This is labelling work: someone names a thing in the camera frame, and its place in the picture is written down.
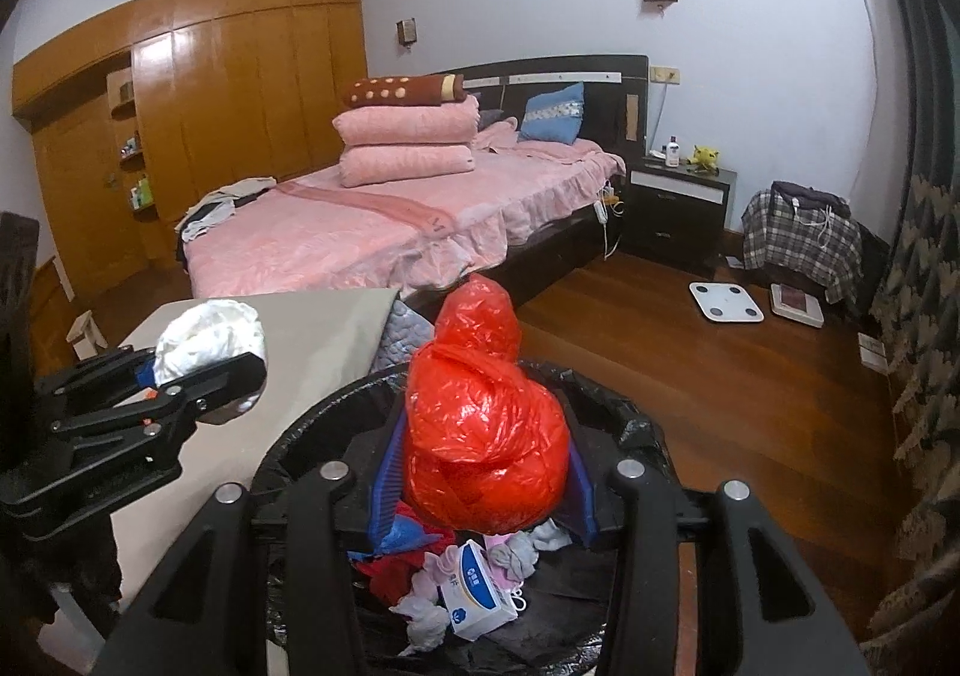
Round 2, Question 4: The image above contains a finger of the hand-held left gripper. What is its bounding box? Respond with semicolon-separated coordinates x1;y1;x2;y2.
49;397;205;457
34;346;271;423

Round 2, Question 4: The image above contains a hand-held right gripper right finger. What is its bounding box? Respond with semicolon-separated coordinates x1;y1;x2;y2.
566;436;871;676

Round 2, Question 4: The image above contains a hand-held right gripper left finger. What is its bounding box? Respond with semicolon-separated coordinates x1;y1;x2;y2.
94;417;411;676

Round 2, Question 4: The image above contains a black trash bin with liner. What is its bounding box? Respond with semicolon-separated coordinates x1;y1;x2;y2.
251;357;680;676

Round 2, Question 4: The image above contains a red orange plastic bag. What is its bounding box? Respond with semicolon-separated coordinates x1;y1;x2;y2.
401;273;572;538

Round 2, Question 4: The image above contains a white and blue carton box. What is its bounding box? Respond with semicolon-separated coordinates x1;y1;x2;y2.
437;539;520;641

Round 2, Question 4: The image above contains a blue cloth piece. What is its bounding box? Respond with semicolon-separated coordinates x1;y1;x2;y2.
379;518;443;557

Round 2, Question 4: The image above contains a grey sock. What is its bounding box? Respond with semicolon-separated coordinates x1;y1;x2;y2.
487;522;567;583

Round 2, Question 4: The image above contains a pink cloth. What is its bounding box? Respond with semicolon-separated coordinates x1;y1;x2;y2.
416;545;462;598

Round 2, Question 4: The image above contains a small white stool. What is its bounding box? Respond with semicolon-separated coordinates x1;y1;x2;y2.
67;310;106;362

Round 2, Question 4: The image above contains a crumpled white tissue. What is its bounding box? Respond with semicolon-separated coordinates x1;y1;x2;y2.
390;590;451;651

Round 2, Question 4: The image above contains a grey quilted mattress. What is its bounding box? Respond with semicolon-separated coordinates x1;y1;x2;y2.
367;301;437;377

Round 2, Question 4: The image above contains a pile of clothes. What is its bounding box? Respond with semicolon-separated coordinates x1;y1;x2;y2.
176;177;278;243

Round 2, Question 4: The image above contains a bed with pink bedspread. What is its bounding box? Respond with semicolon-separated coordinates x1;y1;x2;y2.
178;121;629;324

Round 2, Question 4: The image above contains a white bathroom scale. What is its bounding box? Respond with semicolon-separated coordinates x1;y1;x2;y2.
690;281;764;324

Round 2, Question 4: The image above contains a folded pink blanket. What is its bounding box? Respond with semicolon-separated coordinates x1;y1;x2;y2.
339;143;475;188
334;94;481;148

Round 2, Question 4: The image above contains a dark nightstand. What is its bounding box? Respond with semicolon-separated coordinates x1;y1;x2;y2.
622;158;737;276

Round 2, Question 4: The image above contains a wooden wardrobe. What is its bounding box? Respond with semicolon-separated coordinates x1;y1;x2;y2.
11;0;368;302

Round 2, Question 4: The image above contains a plaid bag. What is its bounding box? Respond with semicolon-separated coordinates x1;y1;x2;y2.
741;181;863;306

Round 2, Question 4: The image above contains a brown dotted bolster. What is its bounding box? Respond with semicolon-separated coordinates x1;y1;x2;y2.
345;73;466;109

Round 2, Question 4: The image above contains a patterned sofa cover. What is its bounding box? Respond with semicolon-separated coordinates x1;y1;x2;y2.
870;173;960;647

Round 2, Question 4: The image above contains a blue cushion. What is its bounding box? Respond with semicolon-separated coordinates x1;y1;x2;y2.
517;83;586;144

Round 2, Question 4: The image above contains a dark wooden headboard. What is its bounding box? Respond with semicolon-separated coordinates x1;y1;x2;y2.
450;55;650;163

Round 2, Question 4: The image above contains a dark curtain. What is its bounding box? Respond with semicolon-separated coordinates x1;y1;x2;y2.
847;0;960;197

